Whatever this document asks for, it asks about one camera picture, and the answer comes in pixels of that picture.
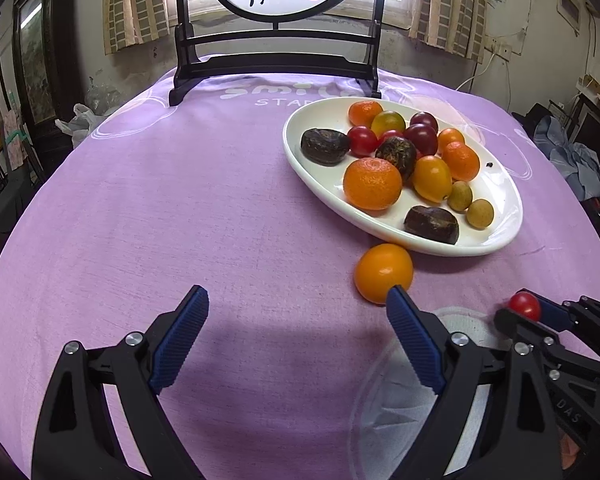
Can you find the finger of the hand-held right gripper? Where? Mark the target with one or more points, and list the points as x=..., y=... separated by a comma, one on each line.
x=552, y=314
x=515, y=330

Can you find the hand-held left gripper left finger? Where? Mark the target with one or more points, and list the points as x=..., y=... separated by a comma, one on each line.
x=180, y=340

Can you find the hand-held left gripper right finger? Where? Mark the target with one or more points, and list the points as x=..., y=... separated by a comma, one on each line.
x=415, y=340

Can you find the red cherry tomato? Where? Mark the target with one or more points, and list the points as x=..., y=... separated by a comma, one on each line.
x=525, y=306
x=362, y=140
x=390, y=135

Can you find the smooth round orange fruit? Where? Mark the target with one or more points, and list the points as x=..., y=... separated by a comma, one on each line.
x=384, y=273

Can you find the dark purple passion fruit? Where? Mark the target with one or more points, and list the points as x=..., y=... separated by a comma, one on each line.
x=431, y=224
x=325, y=146

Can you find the small yellow-green fruit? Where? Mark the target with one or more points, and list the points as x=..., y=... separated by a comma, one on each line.
x=460, y=195
x=480, y=213

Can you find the yellow-orange oval fruit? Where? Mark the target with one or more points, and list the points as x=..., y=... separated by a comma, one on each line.
x=432, y=178

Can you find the oval orange mandarin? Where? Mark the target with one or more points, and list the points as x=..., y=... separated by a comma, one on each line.
x=460, y=161

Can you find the white oval plate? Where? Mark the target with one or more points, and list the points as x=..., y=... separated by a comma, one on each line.
x=320, y=182

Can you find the speckled dark passion fruit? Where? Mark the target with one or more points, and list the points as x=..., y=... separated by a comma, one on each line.
x=396, y=156

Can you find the dark red plum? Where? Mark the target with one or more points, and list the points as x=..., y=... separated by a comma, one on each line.
x=421, y=138
x=423, y=120

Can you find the small smooth orange fruit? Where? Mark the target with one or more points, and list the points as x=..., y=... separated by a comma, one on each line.
x=451, y=136

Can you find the white translucent sheet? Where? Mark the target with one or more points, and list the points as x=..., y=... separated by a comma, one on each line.
x=380, y=410

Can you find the purple tablecloth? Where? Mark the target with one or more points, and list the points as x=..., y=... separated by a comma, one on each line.
x=180, y=210

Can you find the blue clothes pile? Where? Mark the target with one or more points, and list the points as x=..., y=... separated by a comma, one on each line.
x=575, y=160

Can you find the large orange mandarin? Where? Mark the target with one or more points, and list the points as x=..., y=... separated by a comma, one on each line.
x=372, y=183

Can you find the yellow-green tomato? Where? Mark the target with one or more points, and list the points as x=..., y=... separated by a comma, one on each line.
x=388, y=123

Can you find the small orange mandarin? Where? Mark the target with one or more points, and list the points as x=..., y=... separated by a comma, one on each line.
x=365, y=112

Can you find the white plastic bag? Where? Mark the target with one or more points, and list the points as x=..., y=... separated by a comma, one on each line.
x=80, y=122

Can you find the black framed decorative screen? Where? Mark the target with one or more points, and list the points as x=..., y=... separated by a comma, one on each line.
x=280, y=62

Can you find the dark wooden cabinet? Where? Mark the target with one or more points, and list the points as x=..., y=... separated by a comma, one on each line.
x=35, y=60

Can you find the beige patterned curtain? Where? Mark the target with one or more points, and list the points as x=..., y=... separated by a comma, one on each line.
x=450, y=5
x=130, y=5

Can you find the white wall socket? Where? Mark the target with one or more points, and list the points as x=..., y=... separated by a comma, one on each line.
x=500, y=51

